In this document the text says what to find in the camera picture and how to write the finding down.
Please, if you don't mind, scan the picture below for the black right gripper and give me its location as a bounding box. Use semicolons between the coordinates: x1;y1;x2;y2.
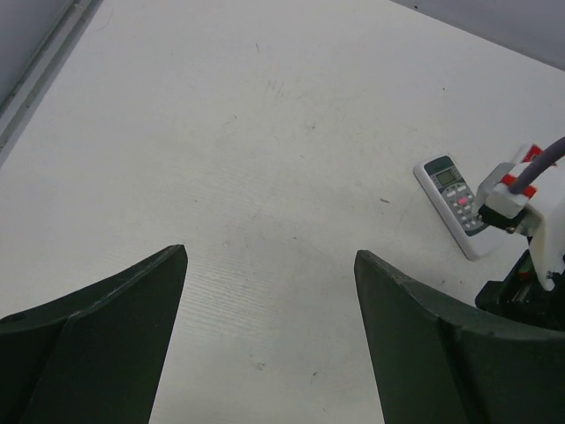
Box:
475;250;564;331

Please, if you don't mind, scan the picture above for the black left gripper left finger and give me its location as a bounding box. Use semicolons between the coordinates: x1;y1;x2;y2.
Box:
1;245;188;423

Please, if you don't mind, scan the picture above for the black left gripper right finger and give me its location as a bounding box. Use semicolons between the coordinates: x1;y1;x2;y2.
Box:
354;250;564;423

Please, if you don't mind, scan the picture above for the grey white remote control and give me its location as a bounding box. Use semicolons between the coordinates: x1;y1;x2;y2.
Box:
413;155;504;261

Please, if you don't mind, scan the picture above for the red white remote control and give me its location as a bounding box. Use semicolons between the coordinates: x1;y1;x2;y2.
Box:
512;143;543;163

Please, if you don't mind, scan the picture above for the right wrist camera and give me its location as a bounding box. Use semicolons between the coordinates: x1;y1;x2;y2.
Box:
474;163;564;292

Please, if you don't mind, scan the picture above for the aluminium table frame rail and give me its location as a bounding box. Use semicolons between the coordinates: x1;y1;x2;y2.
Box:
1;0;102;163

